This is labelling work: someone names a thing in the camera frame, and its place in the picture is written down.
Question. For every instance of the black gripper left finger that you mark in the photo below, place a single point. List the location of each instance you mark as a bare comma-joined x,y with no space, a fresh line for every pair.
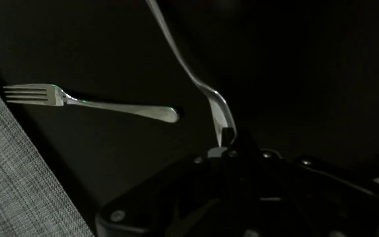
171,192

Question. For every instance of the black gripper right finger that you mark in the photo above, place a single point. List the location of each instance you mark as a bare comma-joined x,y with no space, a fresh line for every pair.
312,179

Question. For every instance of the silver metal spoon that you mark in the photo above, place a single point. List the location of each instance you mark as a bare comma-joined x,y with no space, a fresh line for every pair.
221,109

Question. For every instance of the silver metal fork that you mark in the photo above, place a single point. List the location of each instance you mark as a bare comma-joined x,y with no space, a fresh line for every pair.
124,108

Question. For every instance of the grey woven placemat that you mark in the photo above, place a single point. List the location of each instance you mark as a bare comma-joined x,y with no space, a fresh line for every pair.
9,175

